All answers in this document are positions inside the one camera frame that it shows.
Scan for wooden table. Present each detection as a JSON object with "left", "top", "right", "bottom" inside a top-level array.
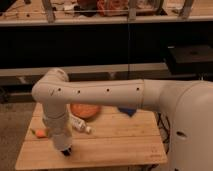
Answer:
[{"left": 14, "top": 82, "right": 169, "bottom": 171}]

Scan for black cables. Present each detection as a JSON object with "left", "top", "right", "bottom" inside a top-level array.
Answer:
[{"left": 155, "top": 112, "right": 173, "bottom": 155}]

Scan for orange carrot toy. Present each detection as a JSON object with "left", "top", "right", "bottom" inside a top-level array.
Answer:
[{"left": 31, "top": 129, "right": 47, "bottom": 138}]

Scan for black box on right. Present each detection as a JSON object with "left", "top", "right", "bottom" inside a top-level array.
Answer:
[{"left": 165, "top": 45, "right": 213, "bottom": 74}]

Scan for black striped eraser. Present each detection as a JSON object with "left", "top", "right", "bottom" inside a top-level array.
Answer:
[{"left": 61, "top": 147, "right": 72, "bottom": 156}]

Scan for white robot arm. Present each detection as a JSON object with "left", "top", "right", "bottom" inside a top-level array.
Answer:
[{"left": 32, "top": 68, "right": 213, "bottom": 171}]

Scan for long shelf bench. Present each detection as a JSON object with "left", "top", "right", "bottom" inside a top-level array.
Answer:
[{"left": 0, "top": 63, "right": 170, "bottom": 85}]

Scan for white tube bottle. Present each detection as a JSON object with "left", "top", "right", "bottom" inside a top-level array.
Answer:
[{"left": 70, "top": 115, "right": 91, "bottom": 134}]

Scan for orange ceramic cup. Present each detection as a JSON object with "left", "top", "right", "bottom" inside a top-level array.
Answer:
[{"left": 70, "top": 104, "right": 101, "bottom": 119}]

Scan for blue cloth object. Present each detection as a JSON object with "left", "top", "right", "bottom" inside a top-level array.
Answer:
[{"left": 118, "top": 107, "right": 137, "bottom": 117}]

